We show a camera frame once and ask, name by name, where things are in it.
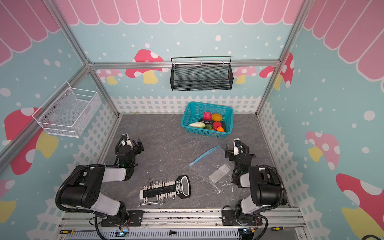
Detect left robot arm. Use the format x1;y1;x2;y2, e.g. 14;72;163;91
55;134;144;226

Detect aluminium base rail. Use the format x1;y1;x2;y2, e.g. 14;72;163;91
56;207;307;240

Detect clear zip top bag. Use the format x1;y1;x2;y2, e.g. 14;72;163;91
189;146;241;203

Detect dark toy eggplant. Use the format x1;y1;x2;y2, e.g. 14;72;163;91
199;119;214;125

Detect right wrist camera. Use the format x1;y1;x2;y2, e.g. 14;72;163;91
234;139;243;156

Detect yellow handled screwdriver right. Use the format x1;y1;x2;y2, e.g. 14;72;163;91
271;227;293;232

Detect red toy pepper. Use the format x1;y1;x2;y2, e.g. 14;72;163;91
213;122;222;131

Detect black wire wall basket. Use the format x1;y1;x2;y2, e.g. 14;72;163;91
170;56;234;92

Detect yellow handled screwdriver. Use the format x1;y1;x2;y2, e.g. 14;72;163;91
271;227;293;232
59;230;95;235

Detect green toy vegetable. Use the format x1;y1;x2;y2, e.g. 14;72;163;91
204;124;215;131

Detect orange toy tomato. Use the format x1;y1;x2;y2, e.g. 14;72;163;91
217;127;225;133

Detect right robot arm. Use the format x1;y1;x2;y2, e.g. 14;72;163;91
222;139;288;227

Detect black screwdriver bit set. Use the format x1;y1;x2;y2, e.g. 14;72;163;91
139;175;192;203

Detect white wire wall basket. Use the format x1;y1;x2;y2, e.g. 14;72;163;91
32;83;102;138

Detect teal plastic basket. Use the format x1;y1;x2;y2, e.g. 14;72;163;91
181;102;234;139

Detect yellow handled screwdriver left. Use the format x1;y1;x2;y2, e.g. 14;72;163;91
59;230;95;235

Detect pink toy fruit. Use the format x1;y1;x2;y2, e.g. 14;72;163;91
203;112;212;120

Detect white green toy cabbage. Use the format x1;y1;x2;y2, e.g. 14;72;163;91
188;122;206;129

